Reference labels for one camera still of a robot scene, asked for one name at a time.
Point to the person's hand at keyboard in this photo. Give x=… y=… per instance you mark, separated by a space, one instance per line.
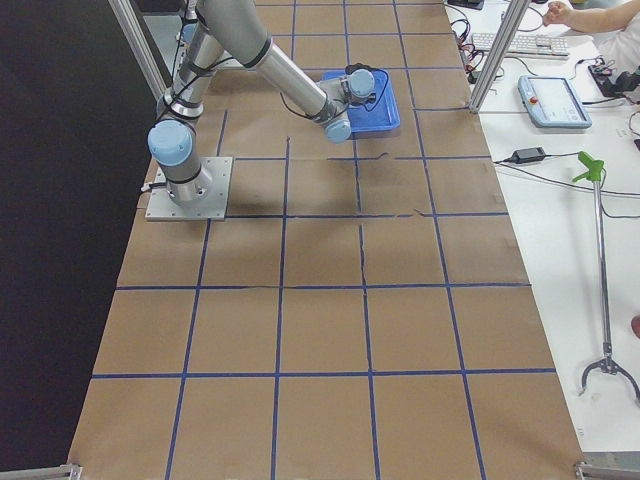
x=558 y=13

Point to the aluminium frame post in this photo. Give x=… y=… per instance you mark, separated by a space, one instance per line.
x=507 y=30

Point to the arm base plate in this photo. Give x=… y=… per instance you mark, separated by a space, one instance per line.
x=204 y=197

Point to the black power adapter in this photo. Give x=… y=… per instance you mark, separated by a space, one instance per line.
x=528 y=155

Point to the green handled reacher grabber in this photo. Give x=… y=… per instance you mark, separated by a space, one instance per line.
x=607 y=365

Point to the blue plastic tray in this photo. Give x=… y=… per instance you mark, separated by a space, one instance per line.
x=380 y=115

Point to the teach pendant tablet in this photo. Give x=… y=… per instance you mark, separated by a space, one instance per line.
x=552 y=102

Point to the white keyboard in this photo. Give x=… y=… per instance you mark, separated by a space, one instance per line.
x=534 y=46

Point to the brown paper table cover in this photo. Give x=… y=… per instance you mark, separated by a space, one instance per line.
x=362 y=313

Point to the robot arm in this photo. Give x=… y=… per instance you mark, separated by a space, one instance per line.
x=228 y=30

